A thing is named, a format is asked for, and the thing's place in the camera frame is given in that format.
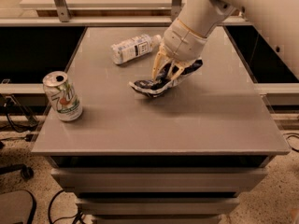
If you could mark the grey drawer cabinet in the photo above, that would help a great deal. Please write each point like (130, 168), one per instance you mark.
(213, 119)

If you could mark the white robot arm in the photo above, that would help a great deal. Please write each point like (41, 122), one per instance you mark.
(276, 20)

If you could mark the clear plastic water bottle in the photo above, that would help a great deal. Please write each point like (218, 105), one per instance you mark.
(134, 47)

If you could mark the metal bracket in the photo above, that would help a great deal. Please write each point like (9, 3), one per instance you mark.
(62, 10)
(175, 8)

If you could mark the black chair caster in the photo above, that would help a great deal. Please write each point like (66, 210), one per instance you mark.
(26, 171)

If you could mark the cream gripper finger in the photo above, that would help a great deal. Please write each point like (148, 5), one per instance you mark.
(177, 68)
(160, 62)

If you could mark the upper grey drawer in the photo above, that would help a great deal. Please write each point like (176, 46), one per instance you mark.
(97, 180)

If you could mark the middle metal bracket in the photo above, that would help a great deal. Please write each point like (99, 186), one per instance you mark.
(175, 8)

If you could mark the grey chair seat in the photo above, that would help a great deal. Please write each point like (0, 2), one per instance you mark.
(17, 207)

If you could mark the left metal bracket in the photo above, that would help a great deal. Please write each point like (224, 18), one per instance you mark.
(62, 10)

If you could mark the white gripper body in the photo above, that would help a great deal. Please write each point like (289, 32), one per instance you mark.
(182, 42)

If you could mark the blue chip bag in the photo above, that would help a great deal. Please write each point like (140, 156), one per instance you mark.
(156, 87)

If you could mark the lower grey drawer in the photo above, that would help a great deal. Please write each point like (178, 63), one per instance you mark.
(200, 206)

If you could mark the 7up soda can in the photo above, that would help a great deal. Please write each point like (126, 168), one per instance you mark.
(62, 96)

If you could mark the grey drawer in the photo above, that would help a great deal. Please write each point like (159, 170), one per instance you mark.
(97, 180)
(200, 206)

